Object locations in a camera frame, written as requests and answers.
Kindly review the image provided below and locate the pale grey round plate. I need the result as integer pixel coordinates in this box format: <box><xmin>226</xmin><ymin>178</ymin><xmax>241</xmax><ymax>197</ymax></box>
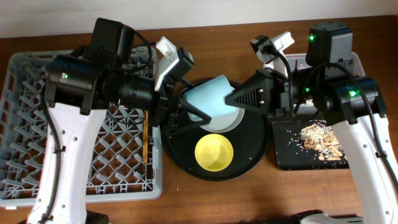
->
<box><xmin>201</xmin><ymin>108</ymin><xmax>245</xmax><ymax>133</ymax></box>

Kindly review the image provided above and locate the round black tray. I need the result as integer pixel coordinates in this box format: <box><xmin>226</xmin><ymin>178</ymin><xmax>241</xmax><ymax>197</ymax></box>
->
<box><xmin>162</xmin><ymin>111</ymin><xmax>271</xmax><ymax>181</ymax></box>

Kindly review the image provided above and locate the black rectangular tray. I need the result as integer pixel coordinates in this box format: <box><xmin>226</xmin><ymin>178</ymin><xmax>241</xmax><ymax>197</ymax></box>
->
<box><xmin>272</xmin><ymin>120</ymin><xmax>349</xmax><ymax>170</ymax></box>

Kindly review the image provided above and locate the light blue plastic cup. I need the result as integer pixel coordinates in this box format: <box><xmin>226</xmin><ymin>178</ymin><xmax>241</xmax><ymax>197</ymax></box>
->
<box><xmin>183</xmin><ymin>75</ymin><xmax>238</xmax><ymax>118</ymax></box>

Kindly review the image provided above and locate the clear plastic bin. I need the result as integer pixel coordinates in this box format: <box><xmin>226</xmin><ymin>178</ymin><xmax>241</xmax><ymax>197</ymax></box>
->
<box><xmin>263</xmin><ymin>52</ymin><xmax>366</xmax><ymax>119</ymax></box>

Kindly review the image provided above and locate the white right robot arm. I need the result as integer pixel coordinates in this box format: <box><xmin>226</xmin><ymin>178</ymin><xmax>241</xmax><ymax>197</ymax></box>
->
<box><xmin>225</xmin><ymin>22</ymin><xmax>397</xmax><ymax>223</ymax></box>

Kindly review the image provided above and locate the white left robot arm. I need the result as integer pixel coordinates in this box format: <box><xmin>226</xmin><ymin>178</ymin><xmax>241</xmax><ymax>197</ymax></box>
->
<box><xmin>27</xmin><ymin>18</ymin><xmax>211</xmax><ymax>223</ymax></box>

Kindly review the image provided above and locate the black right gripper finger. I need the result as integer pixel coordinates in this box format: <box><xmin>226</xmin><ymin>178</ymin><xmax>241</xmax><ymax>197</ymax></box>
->
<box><xmin>245</xmin><ymin>68</ymin><xmax>274</xmax><ymax>87</ymax></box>
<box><xmin>225</xmin><ymin>81</ymin><xmax>274</xmax><ymax>114</ymax></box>

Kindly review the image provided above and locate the yellow plastic bowl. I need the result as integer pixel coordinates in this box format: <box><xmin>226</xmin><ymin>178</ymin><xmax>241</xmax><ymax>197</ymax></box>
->
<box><xmin>194</xmin><ymin>134</ymin><xmax>234</xmax><ymax>172</ymax></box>

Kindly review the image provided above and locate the grey plastic dishwasher rack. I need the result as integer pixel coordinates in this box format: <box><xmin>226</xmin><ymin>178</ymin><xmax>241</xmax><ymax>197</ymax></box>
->
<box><xmin>1</xmin><ymin>52</ymin><xmax>162</xmax><ymax>209</ymax></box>

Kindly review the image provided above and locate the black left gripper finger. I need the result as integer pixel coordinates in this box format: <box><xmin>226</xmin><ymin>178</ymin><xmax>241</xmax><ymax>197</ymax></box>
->
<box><xmin>164</xmin><ymin>116</ymin><xmax>211</xmax><ymax>136</ymax></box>
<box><xmin>178</xmin><ymin>99</ymin><xmax>211</xmax><ymax>121</ymax></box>

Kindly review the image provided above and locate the food scraps and rice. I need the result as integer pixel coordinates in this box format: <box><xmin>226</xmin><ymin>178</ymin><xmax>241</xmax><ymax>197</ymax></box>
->
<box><xmin>288</xmin><ymin>121</ymin><xmax>346</xmax><ymax>163</ymax></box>

